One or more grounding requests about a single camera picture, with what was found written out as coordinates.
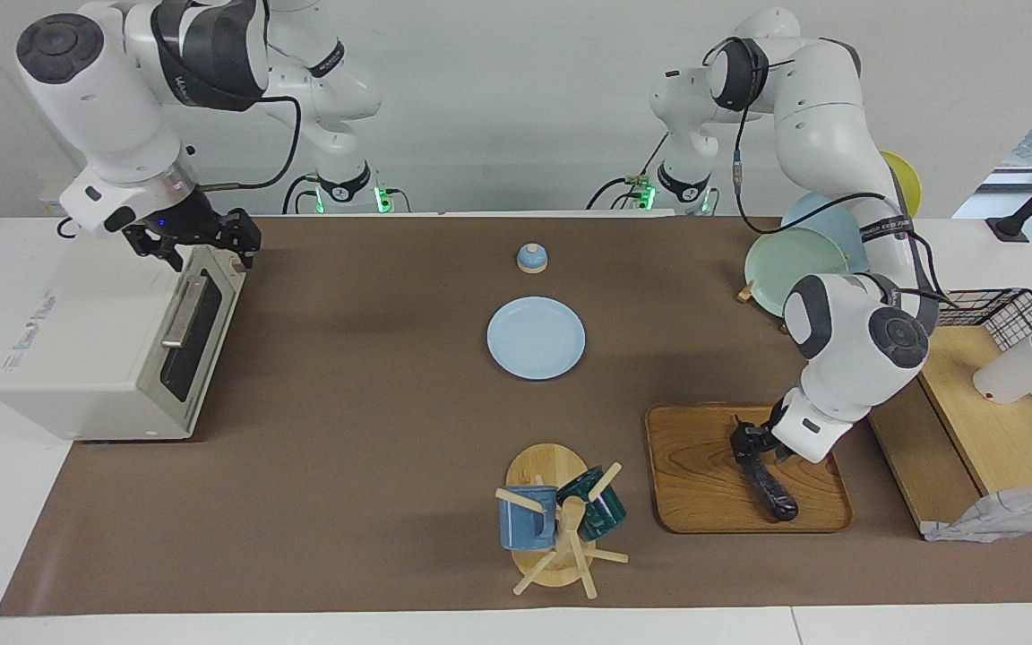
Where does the oven glass door with handle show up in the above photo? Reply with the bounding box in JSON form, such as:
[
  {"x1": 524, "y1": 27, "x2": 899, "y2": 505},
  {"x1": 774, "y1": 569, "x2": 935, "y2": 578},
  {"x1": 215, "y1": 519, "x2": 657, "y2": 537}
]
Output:
[{"x1": 158, "y1": 235, "x2": 246, "y2": 433}]

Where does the grey patterned cloth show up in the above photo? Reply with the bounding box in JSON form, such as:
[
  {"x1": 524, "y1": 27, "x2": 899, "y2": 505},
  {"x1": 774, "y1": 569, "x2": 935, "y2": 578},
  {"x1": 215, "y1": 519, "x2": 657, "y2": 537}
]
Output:
[{"x1": 921, "y1": 482, "x2": 1032, "y2": 544}]

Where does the brown table mat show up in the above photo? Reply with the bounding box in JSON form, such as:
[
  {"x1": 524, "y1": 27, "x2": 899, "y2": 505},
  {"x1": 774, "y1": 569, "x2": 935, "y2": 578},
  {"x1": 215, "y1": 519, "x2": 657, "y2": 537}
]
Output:
[{"x1": 0, "y1": 215, "x2": 1032, "y2": 617}]

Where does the white toaster oven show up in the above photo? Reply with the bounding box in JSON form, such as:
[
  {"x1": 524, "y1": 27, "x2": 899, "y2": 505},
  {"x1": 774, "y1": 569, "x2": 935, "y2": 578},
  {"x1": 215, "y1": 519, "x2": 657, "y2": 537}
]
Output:
[{"x1": 0, "y1": 219, "x2": 246, "y2": 442}]

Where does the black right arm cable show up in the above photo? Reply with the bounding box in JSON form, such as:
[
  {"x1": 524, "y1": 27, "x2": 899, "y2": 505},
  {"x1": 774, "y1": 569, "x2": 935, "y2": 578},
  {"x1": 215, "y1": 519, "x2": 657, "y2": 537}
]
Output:
[{"x1": 198, "y1": 90, "x2": 303, "y2": 192}]

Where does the black base cable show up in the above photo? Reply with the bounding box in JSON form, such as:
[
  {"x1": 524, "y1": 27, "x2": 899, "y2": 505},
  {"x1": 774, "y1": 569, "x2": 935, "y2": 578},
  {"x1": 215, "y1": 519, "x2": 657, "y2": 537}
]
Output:
[
  {"x1": 281, "y1": 173, "x2": 322, "y2": 216},
  {"x1": 586, "y1": 134, "x2": 671, "y2": 212}
]

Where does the white cup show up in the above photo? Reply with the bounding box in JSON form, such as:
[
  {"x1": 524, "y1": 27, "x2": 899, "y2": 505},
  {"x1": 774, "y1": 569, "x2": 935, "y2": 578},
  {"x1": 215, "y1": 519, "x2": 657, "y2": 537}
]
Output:
[{"x1": 973, "y1": 336, "x2": 1032, "y2": 406}]

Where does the dark green mug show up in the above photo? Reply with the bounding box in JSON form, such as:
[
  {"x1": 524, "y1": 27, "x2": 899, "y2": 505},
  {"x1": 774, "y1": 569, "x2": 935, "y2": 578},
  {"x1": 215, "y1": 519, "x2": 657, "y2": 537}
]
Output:
[{"x1": 556, "y1": 466, "x2": 627, "y2": 542}]

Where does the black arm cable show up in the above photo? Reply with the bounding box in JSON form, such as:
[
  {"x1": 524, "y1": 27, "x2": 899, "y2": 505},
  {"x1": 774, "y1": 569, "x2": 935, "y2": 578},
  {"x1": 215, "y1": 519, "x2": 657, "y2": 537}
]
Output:
[
  {"x1": 198, "y1": 90, "x2": 303, "y2": 192},
  {"x1": 702, "y1": 36, "x2": 960, "y2": 311}
]

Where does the mint green plate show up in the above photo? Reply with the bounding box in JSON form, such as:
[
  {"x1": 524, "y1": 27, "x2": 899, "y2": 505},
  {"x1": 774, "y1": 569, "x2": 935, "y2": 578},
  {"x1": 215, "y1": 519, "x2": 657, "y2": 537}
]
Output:
[{"x1": 744, "y1": 227, "x2": 850, "y2": 319}]

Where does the yellow plate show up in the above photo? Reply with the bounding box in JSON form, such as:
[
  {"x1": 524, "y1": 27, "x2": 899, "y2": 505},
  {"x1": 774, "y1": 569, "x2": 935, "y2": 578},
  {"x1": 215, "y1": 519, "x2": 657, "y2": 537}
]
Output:
[{"x1": 879, "y1": 150, "x2": 924, "y2": 219}]

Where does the blue mug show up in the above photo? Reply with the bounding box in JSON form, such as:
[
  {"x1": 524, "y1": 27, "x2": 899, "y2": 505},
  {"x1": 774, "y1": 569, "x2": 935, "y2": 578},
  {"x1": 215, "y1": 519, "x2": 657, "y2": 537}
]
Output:
[{"x1": 498, "y1": 486, "x2": 560, "y2": 552}]

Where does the light blue racked plate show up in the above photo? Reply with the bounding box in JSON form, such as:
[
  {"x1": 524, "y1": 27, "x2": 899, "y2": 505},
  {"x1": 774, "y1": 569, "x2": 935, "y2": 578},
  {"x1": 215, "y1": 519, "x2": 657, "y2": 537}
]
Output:
[{"x1": 781, "y1": 191, "x2": 872, "y2": 274}]

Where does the wooden serving tray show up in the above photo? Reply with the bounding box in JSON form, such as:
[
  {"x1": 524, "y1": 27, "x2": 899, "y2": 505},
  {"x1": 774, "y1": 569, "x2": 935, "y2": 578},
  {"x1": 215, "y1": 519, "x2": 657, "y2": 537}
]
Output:
[{"x1": 644, "y1": 403, "x2": 855, "y2": 535}]

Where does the wooden mug tree stand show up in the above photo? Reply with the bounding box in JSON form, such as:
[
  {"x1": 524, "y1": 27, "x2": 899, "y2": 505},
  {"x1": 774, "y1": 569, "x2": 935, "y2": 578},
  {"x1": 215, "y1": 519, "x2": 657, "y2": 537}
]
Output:
[{"x1": 494, "y1": 443, "x2": 630, "y2": 599}]

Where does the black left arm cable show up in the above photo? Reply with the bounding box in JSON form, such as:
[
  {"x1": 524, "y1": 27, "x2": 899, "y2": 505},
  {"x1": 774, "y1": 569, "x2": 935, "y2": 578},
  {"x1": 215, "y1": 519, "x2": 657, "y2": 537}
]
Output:
[{"x1": 702, "y1": 36, "x2": 960, "y2": 311}]

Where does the wooden two-tier shelf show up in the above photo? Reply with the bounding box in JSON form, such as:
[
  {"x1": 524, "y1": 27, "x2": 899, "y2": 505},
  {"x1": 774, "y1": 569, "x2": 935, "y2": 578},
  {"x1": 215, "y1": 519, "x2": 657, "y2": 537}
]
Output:
[{"x1": 865, "y1": 324, "x2": 1032, "y2": 538}]

